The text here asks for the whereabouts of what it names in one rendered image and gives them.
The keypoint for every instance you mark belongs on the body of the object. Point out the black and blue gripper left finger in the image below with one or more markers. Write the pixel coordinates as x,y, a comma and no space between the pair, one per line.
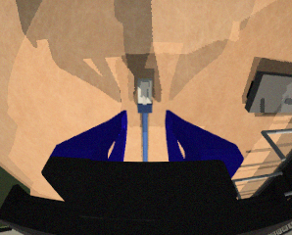
95,143

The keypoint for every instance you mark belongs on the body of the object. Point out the grey patch panel rack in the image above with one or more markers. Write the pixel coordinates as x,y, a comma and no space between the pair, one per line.
271,92

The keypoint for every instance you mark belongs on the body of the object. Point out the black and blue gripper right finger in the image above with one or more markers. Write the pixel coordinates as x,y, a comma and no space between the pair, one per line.
199,144

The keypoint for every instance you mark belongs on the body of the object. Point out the dark blue cable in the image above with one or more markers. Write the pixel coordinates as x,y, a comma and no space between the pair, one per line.
145,136

